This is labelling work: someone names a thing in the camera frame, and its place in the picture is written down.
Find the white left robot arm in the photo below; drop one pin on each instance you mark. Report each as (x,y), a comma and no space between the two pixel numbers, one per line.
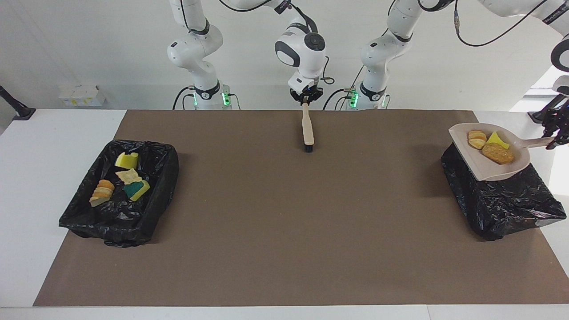
(382,58)

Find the brown oval sponge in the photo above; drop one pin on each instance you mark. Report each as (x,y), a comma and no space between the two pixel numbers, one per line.
(498,153)

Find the black camera stand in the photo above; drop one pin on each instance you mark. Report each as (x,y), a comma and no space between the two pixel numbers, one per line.
(24,113)
(538,117)

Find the black bag lined bin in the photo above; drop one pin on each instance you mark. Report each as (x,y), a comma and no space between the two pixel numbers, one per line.
(120,218)
(502,204)

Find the white wall boxes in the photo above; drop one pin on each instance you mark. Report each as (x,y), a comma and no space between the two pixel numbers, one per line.
(82,95)

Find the beige hand brush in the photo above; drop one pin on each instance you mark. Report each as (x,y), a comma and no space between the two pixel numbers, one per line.
(307,129)

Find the beige sponge scrap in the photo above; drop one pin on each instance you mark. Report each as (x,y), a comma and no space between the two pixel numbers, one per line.
(129,176)
(477,139)
(102,193)

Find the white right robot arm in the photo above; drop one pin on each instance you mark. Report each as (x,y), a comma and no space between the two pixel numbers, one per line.
(195,49)

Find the yellow sponge chunk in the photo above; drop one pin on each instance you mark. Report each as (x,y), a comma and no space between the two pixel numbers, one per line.
(138,190)

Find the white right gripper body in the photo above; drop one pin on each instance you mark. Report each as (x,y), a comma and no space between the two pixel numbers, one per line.
(302,83)

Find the beige plastic dustpan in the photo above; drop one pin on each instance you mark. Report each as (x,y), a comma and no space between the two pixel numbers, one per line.
(484,166)

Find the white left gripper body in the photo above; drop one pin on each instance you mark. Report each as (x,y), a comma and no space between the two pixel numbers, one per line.
(562,84)

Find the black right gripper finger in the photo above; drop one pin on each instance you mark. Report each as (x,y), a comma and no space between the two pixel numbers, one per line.
(318,94)
(295,95)

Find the small yellow green sponge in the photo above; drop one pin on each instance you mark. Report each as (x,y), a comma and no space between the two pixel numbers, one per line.
(498,141)

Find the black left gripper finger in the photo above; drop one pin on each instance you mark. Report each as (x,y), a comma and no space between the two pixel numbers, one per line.
(562,138)
(551,122)

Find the notched yellow sponge piece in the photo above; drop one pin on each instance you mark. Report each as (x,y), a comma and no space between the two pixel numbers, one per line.
(126,160)

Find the brown table mat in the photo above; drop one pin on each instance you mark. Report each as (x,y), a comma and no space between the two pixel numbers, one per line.
(284,244)

